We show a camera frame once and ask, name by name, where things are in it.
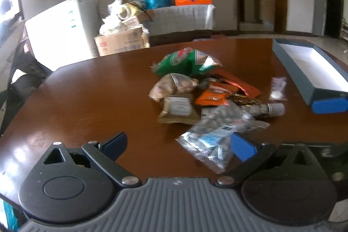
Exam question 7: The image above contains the clear bag of nuts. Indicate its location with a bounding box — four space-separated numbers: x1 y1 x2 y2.
176 102 269 174

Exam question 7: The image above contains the dark patterned snack tube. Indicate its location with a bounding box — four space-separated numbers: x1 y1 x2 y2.
240 103 286 117

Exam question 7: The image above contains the gold brown candy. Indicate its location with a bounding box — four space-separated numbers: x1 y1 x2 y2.
228 94 262 105

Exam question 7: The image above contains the small clear white candy bag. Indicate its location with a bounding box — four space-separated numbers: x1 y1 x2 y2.
269 77 287 101

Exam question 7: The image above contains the small orange snack packet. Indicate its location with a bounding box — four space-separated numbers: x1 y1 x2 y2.
195 87 231 107

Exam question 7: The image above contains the olive brown snack packet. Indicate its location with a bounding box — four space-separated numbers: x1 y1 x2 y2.
157 94 201 125

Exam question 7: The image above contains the grey blue cardboard box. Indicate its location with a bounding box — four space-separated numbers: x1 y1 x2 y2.
272 39 347 106

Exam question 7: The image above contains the long orange snack bar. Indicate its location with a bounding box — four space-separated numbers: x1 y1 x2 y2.
211 69 262 99

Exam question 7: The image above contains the clear bag of walnuts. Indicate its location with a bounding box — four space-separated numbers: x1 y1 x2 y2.
149 73 198 102

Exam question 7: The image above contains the grey tall refrigerator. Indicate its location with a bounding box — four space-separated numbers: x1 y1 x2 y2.
313 0 327 37

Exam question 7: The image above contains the green chips bag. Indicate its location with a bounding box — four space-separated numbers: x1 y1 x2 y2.
151 47 222 78

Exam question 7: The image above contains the black chair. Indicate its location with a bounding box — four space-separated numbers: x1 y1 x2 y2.
1 39 52 134

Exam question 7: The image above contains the brown cardboard carton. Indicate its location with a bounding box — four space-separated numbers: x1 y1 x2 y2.
94 25 150 57

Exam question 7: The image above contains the white small refrigerator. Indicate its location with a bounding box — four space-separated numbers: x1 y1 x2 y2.
25 0 100 71

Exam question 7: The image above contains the wooden kitchen cabinet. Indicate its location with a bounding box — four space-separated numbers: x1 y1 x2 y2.
254 0 275 25

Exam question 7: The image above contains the white plastic bags pile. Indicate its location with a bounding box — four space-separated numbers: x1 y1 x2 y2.
99 0 126 36

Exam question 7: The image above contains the small cardboard box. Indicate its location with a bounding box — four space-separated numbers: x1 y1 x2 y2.
122 9 155 29

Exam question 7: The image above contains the white cloth covered cabinet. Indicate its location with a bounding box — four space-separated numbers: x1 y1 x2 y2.
145 4 215 47

